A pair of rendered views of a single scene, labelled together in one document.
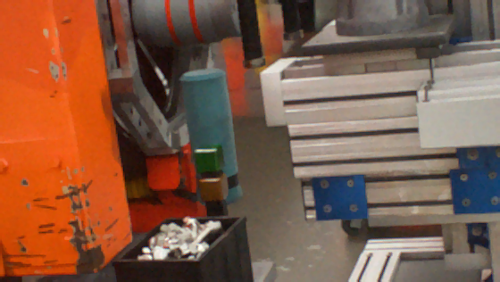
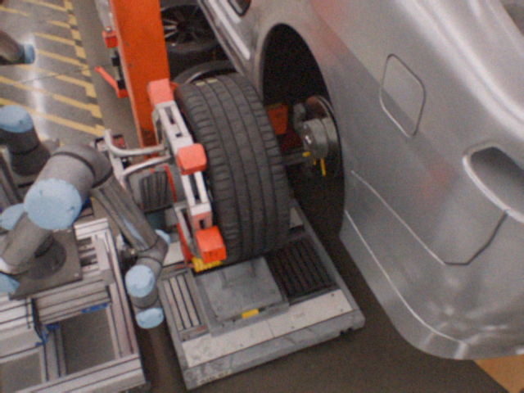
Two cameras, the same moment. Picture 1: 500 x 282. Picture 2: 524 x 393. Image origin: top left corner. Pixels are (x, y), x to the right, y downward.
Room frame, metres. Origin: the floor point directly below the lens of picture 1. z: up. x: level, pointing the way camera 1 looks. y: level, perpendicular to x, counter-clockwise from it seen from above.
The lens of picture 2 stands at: (3.43, -0.46, 2.25)
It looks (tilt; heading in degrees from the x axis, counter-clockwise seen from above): 47 degrees down; 143
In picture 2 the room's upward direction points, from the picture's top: straight up
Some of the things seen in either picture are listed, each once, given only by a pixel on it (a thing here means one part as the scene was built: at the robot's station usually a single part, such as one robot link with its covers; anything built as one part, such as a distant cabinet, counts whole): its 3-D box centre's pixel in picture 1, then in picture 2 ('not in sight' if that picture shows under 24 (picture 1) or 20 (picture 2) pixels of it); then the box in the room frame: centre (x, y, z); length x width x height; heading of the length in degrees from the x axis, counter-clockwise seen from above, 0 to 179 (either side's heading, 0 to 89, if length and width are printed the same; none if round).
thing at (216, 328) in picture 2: not in sight; (232, 276); (2.17, 0.33, 0.13); 0.50 x 0.36 x 0.10; 164
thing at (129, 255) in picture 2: not in sight; (135, 264); (2.38, -0.16, 0.86); 0.12 x 0.08 x 0.09; 164
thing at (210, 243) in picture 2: not in sight; (210, 245); (2.45, 0.07, 0.85); 0.09 x 0.08 x 0.07; 164
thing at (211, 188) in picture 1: (213, 186); not in sight; (1.69, 0.07, 0.59); 0.04 x 0.04 x 0.04; 74
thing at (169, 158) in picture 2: not in sight; (146, 171); (2.21, 0.01, 1.03); 0.19 x 0.18 x 0.11; 74
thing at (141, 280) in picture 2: not in sight; (143, 282); (2.52, -0.19, 0.95); 0.11 x 0.08 x 0.11; 134
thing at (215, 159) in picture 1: (209, 158); not in sight; (1.69, 0.07, 0.64); 0.04 x 0.04 x 0.04; 74
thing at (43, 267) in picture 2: not in sight; (38, 250); (2.16, -0.38, 0.87); 0.15 x 0.15 x 0.10
